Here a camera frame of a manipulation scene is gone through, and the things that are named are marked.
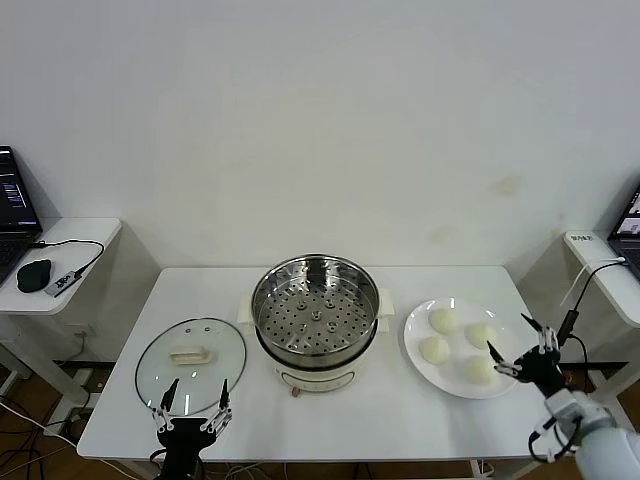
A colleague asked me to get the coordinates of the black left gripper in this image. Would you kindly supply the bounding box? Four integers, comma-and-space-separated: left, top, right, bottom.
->
151, 377, 235, 480

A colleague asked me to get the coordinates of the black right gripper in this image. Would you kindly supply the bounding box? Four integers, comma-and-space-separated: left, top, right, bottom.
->
486, 313, 567, 399

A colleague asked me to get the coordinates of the white steamed baozi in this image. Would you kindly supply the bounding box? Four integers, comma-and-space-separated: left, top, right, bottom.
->
418, 335, 452, 365
463, 323, 499, 351
429, 308, 462, 335
462, 354, 501, 387

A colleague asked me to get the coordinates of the glass lid cream handle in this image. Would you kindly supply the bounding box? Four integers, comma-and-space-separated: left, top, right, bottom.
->
134, 316, 248, 416

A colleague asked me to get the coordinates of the stainless steel steamer basket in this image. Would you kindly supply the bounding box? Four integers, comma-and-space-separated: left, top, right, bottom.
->
249, 254, 381, 357

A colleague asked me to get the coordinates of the white side table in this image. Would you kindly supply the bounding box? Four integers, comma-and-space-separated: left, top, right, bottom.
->
0, 217, 123, 409
562, 230, 640, 401

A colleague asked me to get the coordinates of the white round plate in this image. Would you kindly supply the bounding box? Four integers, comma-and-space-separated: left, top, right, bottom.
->
402, 297, 522, 400

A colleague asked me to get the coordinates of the cream electric cooker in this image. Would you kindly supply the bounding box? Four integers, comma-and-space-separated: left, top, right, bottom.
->
234, 287, 397, 399

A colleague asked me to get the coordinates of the open dark laptop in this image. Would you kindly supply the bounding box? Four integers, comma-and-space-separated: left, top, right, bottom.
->
0, 145, 44, 289
607, 184, 640, 281

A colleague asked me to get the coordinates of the grey usb device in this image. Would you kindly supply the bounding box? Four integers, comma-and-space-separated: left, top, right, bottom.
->
43, 269, 85, 298

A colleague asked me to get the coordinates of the black computer mouse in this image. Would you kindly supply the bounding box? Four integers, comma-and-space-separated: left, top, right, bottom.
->
16, 259, 53, 294

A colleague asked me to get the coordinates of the black cable with adapter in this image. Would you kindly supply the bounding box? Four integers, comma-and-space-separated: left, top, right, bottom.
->
552, 257, 626, 401

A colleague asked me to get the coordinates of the white floor cable bundle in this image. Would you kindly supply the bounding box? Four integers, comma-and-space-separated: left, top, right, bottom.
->
219, 463, 269, 480

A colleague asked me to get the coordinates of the thin black usb cable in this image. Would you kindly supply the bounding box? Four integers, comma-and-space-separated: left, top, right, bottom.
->
30, 238, 106, 276

